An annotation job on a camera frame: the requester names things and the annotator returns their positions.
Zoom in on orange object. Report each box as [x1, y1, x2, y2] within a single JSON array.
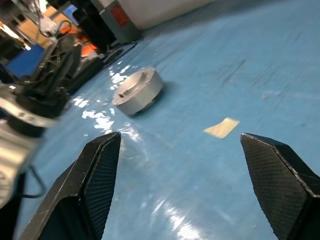
[[74, 25, 100, 57]]

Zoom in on black flat base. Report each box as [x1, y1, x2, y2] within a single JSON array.
[[62, 55, 105, 96]]

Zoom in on large white foam backdrop board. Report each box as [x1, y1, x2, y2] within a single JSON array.
[[123, 0, 216, 31]]

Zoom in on grey box with red label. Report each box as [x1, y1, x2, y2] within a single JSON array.
[[89, 0, 144, 48]]

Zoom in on silver motor housing copper coils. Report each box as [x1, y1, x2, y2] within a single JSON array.
[[116, 71, 165, 118]]

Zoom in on black machine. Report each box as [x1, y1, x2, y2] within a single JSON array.
[[71, 6, 119, 51]]

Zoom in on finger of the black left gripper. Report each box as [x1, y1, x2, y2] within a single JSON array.
[[48, 43, 83, 91], [31, 41, 63, 87]]

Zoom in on yellowish tape patch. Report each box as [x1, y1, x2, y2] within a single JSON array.
[[202, 116, 241, 140]]

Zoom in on black cable loop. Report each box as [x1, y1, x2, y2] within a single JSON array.
[[103, 40, 139, 65]]

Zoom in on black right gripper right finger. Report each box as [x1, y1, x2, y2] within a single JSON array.
[[239, 132, 320, 240]]

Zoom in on blue panel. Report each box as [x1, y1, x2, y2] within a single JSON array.
[[5, 44, 47, 80]]

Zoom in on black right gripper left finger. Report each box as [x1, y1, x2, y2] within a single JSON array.
[[19, 131, 123, 240]]

